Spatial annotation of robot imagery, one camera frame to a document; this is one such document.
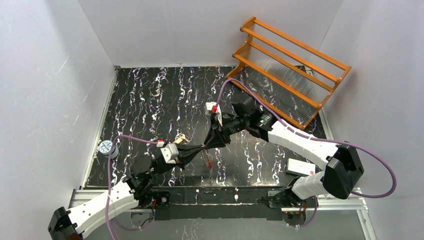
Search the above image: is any white red keyring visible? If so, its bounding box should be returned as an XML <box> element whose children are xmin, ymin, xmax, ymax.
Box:
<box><xmin>201</xmin><ymin>149</ymin><xmax>213</xmax><ymax>171</ymax></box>

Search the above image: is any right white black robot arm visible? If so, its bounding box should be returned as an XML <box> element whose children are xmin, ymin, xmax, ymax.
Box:
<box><xmin>203</xmin><ymin>94</ymin><xmax>364</xmax><ymax>204</ymax></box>

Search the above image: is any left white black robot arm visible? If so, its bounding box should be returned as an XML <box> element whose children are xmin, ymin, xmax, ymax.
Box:
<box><xmin>47</xmin><ymin>143</ymin><xmax>205</xmax><ymax>240</ymax></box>

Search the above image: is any small blue white jar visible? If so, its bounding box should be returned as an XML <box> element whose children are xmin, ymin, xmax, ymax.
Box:
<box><xmin>98</xmin><ymin>140</ymin><xmax>119</xmax><ymax>159</ymax></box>

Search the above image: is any white box with red mark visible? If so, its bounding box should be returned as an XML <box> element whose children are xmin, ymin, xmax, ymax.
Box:
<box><xmin>286</xmin><ymin>158</ymin><xmax>316</xmax><ymax>177</ymax></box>

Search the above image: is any orange wooden rack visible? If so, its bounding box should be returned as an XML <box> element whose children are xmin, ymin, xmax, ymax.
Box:
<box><xmin>226</xmin><ymin>16</ymin><xmax>352</xmax><ymax>130</ymax></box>

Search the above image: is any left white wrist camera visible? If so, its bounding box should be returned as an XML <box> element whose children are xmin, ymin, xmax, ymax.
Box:
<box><xmin>156</xmin><ymin>139</ymin><xmax>179</xmax><ymax>164</ymax></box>

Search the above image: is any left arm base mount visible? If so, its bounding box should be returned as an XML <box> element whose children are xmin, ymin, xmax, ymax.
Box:
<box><xmin>135</xmin><ymin>190</ymin><xmax>171</xmax><ymax>211</ymax></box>

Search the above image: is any aluminium frame rail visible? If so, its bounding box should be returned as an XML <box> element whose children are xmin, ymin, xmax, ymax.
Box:
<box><xmin>67</xmin><ymin>187</ymin><xmax>369</xmax><ymax>213</ymax></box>

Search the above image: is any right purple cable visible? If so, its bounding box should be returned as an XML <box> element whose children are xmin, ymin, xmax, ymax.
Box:
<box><xmin>216</xmin><ymin>78</ymin><xmax>397</xmax><ymax>228</ymax></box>

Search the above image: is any purple cable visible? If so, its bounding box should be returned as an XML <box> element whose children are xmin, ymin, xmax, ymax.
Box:
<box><xmin>216</xmin><ymin>78</ymin><xmax>397</xmax><ymax>228</ymax></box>
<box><xmin>105</xmin><ymin>134</ymin><xmax>160</xmax><ymax>240</ymax></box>

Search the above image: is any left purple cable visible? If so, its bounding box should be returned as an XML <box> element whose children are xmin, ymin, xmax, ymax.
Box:
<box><xmin>105</xmin><ymin>134</ymin><xmax>160</xmax><ymax>240</ymax></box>

